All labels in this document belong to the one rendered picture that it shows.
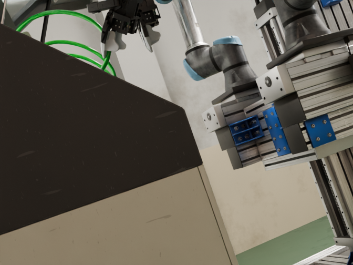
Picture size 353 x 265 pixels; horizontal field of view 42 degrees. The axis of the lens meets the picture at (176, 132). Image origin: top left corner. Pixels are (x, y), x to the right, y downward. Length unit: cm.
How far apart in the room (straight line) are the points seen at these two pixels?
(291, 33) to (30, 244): 99
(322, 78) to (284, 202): 270
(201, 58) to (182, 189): 90
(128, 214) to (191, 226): 17
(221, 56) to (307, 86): 61
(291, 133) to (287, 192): 265
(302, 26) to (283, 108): 27
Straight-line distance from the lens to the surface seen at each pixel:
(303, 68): 145
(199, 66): 199
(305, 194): 421
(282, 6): 156
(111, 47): 144
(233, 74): 194
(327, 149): 160
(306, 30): 152
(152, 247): 121
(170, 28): 403
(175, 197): 121
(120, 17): 141
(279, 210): 407
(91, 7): 147
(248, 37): 429
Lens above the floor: 79
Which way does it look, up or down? 5 degrees up
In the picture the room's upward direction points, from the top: 19 degrees counter-clockwise
